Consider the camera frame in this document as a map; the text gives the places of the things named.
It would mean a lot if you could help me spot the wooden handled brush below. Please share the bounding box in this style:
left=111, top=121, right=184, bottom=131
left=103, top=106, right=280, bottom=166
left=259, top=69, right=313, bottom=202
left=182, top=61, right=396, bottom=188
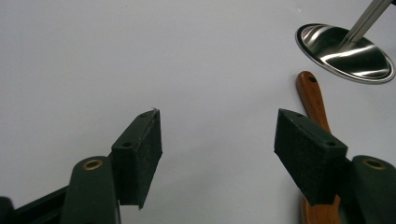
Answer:
left=295, top=70, right=343, bottom=224

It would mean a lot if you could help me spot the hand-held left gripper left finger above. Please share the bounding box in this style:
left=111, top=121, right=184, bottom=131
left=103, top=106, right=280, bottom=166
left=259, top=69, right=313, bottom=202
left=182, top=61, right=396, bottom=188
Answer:
left=59, top=107, right=163, bottom=224

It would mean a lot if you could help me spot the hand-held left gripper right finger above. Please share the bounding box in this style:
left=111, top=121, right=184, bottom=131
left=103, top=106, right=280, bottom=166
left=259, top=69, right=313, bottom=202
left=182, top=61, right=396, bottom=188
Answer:
left=274, top=108, right=396, bottom=224

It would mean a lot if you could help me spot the shiny steel ladle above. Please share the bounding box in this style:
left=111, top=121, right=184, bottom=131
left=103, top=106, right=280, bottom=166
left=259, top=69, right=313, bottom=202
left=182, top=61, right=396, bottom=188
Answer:
left=294, top=0, right=396, bottom=85

